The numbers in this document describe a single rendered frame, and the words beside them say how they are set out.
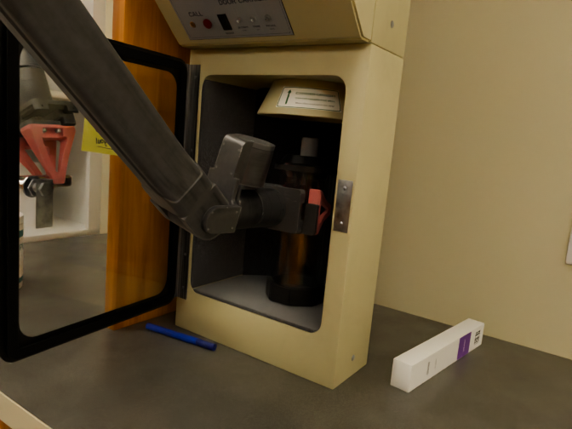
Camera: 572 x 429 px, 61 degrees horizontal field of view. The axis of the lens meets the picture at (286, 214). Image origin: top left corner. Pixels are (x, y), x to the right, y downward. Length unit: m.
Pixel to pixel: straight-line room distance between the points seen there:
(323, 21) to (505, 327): 0.70
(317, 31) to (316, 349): 0.43
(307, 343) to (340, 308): 0.08
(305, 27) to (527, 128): 0.52
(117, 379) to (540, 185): 0.79
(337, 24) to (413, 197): 0.53
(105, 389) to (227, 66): 0.49
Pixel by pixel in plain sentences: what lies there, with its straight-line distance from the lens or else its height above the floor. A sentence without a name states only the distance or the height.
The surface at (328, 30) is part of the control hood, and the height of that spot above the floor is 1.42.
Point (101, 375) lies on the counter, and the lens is 0.75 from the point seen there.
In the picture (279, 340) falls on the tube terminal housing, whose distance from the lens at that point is 0.76.
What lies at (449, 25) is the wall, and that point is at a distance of 1.09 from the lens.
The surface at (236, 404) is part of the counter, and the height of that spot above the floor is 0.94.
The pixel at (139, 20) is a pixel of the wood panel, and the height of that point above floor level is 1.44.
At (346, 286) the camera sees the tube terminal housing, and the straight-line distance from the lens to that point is 0.68.
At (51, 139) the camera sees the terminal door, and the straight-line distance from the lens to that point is 0.65.
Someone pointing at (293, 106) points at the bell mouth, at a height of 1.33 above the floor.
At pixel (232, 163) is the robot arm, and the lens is 0.62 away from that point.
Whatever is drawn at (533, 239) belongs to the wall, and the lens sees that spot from 1.03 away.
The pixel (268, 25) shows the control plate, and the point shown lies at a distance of 0.69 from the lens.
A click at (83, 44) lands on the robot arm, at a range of 0.46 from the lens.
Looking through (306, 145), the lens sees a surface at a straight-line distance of 0.80.
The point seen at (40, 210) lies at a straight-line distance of 0.64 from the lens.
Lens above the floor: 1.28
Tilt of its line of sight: 9 degrees down
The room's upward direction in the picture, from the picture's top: 5 degrees clockwise
